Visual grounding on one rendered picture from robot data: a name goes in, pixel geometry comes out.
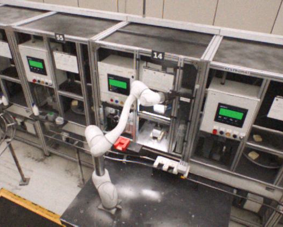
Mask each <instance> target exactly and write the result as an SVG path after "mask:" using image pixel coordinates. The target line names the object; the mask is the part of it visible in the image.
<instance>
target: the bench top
mask: <svg viewBox="0 0 283 227"><path fill-rule="evenodd" d="M107 157H109V158H114V159H120V160H123V158H124V155H121V154H118V153H113V152H109V154H108V155H107ZM109 158H105V159H104V165H105V169H106V170H107V171H108V173H109V176H110V180H111V183H112V184H113V185H114V186H115V187H116V189H117V193H118V199H121V200H122V202H121V203H120V206H122V209H121V210H119V209H117V210H116V211H115V213H114V215H112V214H111V213H109V212H106V211H104V210H102V209H98V207H99V206H100V204H101V203H102V199H101V197H100V194H99V192H98V190H97V189H96V187H95V185H94V182H93V180H92V175H91V177H90V179H89V180H88V181H87V182H86V183H85V185H84V186H83V187H82V189H81V190H80V192H79V193H78V194H77V196H76V197H75V198H74V199H73V201H72V202H71V204H70V205H69V206H68V207H67V208H66V210H65V211H64V213H63V214H62V215H61V216H60V217H59V220H60V221H62V222H64V223H66V224H68V225H70V226H72V227H197V225H198V226H199V227H228V226H229V222H230V214H231V207H232V200H233V195H231V194H229V193H226V192H223V191H220V190H218V189H222V190H225V191H228V192H230V193H234V189H233V188H229V187H226V186H223V185H220V184H218V183H215V182H211V181H207V180H205V179H202V178H201V179H200V182H201V183H204V184H207V185H210V186H212V187H215V188H218V189H213V188H210V187H209V186H205V185H202V184H200V183H199V186H198V190H197V191H195V188H196V184H197V182H192V181H190V180H188V179H184V178H181V177H179V178H177V177H174V176H171V175H168V174H166V173H162V172H161V171H160V170H156V171H155V173H154V175H151V174H152V167H150V166H147V165H144V164H148V165H151V166H153V164H154V162H150V161H147V160H145V159H142V158H139V157H136V156H129V155H127V157H126V161H132V162H138V163H131V162H125V163H123V162H122V161H116V160H112V159H109ZM140 163H143V164H140ZM73 206H74V208H72V207H73ZM176 217H177V219H176ZM75 220H76V222H75ZM223 224H224V226H223Z"/></svg>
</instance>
